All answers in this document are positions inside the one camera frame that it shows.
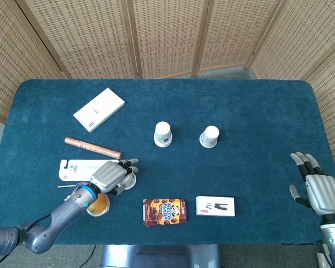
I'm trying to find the white stapler box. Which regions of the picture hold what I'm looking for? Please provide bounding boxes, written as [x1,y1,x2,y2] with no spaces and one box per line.
[195,195,236,217]

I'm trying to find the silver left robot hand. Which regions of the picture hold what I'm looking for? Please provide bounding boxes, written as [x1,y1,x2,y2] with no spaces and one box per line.
[89,158,140,196]

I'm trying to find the woven wicker folding screen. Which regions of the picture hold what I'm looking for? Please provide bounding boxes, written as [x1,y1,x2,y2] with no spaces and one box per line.
[0,0,335,179]

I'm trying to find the orange fruit jelly cup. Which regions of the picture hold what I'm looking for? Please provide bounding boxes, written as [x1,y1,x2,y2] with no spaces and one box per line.
[86,193,112,217]

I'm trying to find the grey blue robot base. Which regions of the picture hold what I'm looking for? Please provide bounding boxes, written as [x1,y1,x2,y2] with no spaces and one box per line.
[100,244,221,268]

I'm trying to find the Hello Panda biscuit box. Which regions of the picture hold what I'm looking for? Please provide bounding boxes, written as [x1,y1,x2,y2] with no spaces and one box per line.
[142,198,189,227]

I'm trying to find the paper cup blue flower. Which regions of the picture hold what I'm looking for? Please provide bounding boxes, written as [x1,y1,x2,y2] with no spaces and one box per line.
[117,175,137,191]

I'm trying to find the dark blue table cloth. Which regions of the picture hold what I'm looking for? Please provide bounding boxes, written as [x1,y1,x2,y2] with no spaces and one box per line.
[0,79,335,246]

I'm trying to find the toothbrush blister pack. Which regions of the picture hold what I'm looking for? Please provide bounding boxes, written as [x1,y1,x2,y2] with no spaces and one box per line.
[58,159,112,181]

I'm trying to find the flat white cardboard box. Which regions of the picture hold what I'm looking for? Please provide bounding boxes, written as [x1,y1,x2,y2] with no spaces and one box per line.
[73,88,126,133]

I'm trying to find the stack of white paper cups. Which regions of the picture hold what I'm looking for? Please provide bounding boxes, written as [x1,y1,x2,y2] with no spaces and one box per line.
[154,121,173,148]

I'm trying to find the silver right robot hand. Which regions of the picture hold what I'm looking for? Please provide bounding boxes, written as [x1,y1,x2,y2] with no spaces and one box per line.
[289,151,335,216]

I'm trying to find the thin black floor cable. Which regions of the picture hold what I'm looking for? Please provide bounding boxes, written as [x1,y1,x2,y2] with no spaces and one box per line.
[80,245,97,268]

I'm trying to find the paper cup green blue flowers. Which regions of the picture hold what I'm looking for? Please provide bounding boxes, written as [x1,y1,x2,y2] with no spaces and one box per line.
[199,125,220,149]

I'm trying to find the brown copper-coloured roll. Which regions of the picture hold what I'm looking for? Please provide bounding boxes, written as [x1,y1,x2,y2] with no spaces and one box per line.
[64,136,123,159]

